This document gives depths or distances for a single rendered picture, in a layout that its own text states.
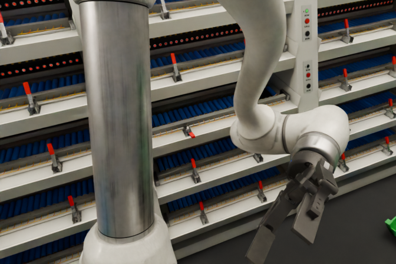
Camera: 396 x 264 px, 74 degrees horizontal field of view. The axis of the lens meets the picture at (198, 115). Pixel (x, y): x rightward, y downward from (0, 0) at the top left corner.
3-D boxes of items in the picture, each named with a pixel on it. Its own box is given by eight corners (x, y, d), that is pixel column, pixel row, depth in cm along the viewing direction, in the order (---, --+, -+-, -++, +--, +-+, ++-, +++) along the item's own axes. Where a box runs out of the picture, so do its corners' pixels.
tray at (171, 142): (296, 115, 104) (300, 96, 98) (147, 159, 90) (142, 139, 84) (269, 90, 119) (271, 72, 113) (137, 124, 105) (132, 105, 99)
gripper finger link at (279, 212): (292, 179, 49) (290, 178, 51) (256, 226, 49) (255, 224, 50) (310, 192, 49) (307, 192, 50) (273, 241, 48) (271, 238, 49)
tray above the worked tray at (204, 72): (294, 68, 98) (302, 32, 89) (133, 106, 84) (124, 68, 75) (265, 46, 113) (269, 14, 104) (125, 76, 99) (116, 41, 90)
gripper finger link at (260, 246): (262, 224, 48) (260, 225, 49) (246, 256, 43) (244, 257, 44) (276, 236, 47) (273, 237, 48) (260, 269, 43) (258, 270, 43)
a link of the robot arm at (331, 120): (347, 171, 56) (286, 165, 64) (356, 134, 67) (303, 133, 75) (340, 128, 52) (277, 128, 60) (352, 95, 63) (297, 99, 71)
